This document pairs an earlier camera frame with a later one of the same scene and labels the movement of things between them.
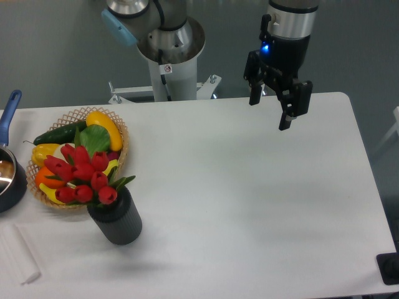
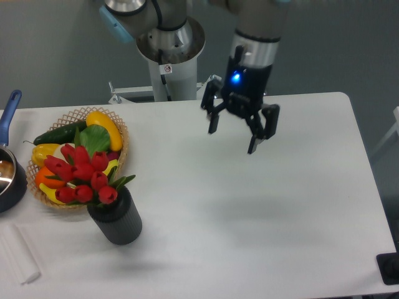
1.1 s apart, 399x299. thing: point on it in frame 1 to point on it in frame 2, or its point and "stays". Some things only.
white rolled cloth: (16, 255) stays
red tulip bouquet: (85, 175) stays
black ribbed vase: (120, 220) stays
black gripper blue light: (288, 55) to (245, 87)
